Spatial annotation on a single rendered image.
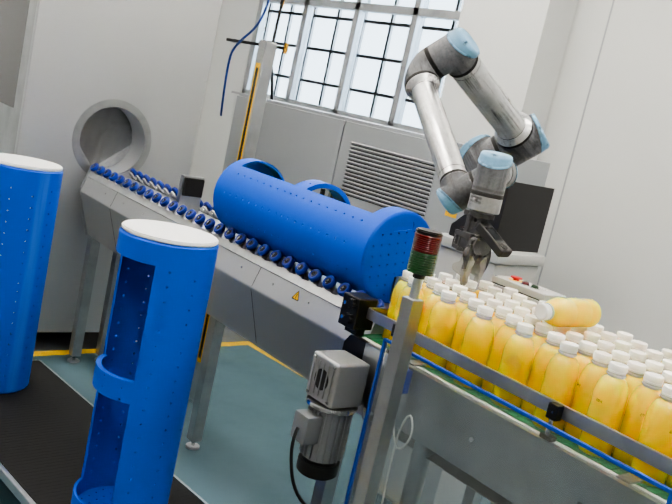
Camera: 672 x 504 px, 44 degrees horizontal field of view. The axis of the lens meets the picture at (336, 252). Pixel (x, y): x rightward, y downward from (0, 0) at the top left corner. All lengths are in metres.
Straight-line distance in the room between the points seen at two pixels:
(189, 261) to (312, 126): 2.82
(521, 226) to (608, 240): 2.01
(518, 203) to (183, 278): 1.40
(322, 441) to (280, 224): 0.80
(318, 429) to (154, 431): 0.53
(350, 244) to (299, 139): 2.75
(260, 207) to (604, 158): 2.93
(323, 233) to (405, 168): 2.01
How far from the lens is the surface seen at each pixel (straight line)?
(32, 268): 3.30
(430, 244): 1.83
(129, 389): 2.40
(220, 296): 3.02
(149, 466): 2.50
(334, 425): 2.17
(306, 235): 2.55
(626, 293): 5.14
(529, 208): 3.24
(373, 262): 2.37
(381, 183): 4.55
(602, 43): 5.41
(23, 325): 3.36
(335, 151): 4.85
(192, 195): 3.45
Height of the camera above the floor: 1.47
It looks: 10 degrees down
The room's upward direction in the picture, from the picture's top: 13 degrees clockwise
